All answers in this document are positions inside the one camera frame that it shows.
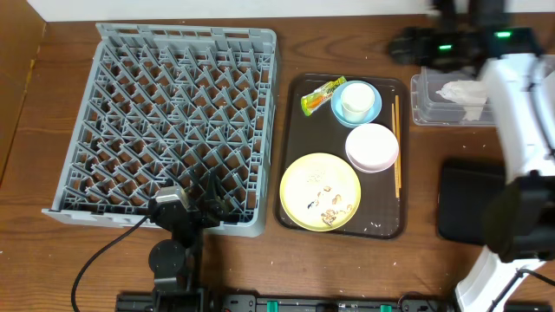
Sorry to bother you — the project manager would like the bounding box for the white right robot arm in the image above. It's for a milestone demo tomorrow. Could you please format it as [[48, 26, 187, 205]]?
[[388, 0, 554, 311]]

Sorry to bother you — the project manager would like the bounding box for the right wooden chopstick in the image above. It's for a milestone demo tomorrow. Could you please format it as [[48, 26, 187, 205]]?
[[392, 95, 402, 197]]

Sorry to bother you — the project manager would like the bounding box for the black waste bin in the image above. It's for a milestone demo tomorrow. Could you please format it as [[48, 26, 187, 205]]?
[[437, 159, 506, 245]]

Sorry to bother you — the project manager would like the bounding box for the wooden chopstick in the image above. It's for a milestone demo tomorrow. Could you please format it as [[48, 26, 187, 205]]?
[[390, 101, 400, 199], [392, 95, 402, 197]]

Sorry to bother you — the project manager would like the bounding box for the yellow plate with scraps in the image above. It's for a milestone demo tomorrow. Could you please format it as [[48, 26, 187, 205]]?
[[279, 153, 362, 232]]

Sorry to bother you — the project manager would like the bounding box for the white paper napkin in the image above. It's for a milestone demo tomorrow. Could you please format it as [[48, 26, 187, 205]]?
[[437, 81, 487, 121]]

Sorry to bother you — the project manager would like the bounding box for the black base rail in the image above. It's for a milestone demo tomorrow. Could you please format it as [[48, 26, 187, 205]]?
[[114, 294, 452, 312]]

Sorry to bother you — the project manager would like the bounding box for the clear plastic waste bin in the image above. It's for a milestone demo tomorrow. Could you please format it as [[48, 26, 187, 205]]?
[[410, 67, 495, 127]]

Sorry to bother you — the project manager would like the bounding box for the yellow green snack wrapper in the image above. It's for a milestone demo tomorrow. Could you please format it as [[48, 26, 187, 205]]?
[[301, 76, 347, 116]]

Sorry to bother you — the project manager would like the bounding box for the grey dishwasher rack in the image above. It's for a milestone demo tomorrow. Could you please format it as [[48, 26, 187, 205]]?
[[46, 23, 278, 237]]

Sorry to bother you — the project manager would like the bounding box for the dark brown serving tray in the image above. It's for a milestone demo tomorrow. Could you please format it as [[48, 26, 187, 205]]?
[[278, 74, 410, 240]]

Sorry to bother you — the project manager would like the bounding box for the left wooden chopstick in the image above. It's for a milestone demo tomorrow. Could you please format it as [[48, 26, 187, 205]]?
[[390, 101, 400, 199]]

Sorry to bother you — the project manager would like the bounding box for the pale pink bowl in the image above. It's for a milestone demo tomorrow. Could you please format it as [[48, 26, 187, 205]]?
[[345, 123, 400, 173]]

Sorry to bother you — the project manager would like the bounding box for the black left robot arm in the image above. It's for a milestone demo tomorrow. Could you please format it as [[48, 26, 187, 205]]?
[[148, 172, 231, 312]]

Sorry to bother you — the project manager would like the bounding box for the white paper cup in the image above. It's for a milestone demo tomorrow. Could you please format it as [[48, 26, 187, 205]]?
[[341, 81, 375, 123]]

